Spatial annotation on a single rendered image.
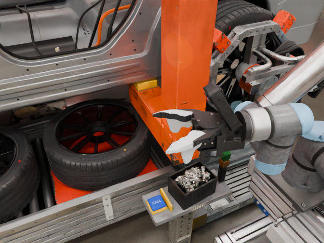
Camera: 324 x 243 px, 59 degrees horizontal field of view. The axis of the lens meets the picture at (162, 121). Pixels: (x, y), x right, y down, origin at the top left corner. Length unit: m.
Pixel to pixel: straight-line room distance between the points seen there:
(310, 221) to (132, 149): 0.95
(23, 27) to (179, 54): 1.45
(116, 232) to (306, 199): 1.18
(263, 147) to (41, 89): 1.21
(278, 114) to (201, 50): 0.59
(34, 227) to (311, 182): 1.27
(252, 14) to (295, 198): 0.95
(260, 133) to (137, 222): 1.40
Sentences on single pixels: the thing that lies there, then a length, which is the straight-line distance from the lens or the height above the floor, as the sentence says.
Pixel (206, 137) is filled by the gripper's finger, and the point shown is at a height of 1.25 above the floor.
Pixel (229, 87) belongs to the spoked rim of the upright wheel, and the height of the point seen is 0.73.
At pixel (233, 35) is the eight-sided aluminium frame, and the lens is 1.54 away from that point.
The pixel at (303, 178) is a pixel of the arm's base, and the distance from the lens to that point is 1.10.
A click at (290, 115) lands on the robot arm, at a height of 1.25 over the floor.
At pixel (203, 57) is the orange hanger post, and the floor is 1.11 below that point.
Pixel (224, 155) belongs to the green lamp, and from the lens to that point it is 1.40.
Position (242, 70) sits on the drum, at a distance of 1.64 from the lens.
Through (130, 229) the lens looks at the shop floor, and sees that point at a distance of 1.91.
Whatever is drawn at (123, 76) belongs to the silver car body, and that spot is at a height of 0.80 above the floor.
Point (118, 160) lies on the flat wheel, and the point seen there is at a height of 0.49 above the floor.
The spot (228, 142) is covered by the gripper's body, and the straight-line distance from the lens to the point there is 0.66.
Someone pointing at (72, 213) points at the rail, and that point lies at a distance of 1.62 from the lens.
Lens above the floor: 1.62
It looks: 38 degrees down
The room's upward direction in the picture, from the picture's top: straight up
